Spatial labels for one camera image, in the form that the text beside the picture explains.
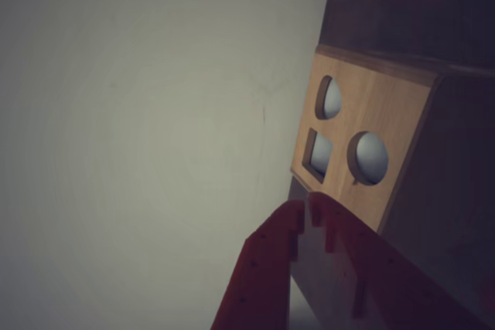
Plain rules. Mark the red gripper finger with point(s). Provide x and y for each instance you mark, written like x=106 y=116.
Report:
x=259 y=276
x=386 y=287

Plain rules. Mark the wooden shape sorter box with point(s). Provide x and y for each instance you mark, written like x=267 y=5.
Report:
x=371 y=109

